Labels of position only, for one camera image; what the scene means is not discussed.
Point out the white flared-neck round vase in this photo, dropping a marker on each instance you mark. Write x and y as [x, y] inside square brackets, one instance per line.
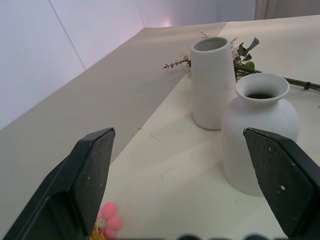
[250, 125]

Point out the pink and yellow flower bouquet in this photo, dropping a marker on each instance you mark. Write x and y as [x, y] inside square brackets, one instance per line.
[108, 220]

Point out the green dried flower bouquet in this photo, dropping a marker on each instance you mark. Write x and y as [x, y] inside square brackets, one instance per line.
[246, 53]

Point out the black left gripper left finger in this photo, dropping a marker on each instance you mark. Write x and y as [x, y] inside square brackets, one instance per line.
[75, 185]

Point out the tall white cylindrical vase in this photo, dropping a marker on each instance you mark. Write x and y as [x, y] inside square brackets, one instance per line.
[212, 85]

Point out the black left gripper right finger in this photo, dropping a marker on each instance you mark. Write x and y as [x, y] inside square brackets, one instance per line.
[282, 180]

